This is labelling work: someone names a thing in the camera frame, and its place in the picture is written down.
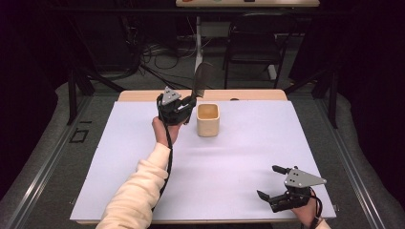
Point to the white foam mat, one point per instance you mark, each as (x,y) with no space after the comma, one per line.
(223,165)

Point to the beige square wooden cup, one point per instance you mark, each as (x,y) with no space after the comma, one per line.
(207,125)

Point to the white-legged background table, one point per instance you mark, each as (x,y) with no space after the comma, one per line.
(254,4)

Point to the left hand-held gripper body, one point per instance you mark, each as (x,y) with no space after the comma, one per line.
(170,109)

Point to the black spatula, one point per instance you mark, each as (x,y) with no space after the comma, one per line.
(202,78)

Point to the person's right hand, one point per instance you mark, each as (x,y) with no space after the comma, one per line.
(305,213)

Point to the black metal frame stand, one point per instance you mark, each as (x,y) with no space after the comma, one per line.
(72,95)
(332,95)

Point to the light wooden table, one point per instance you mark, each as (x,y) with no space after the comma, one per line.
(248,95)

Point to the person's left hand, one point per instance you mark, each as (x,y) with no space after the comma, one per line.
(163,133)

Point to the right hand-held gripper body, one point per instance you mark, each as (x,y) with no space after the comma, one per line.
(301,182)

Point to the black chair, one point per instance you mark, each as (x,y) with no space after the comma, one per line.
(254,44)

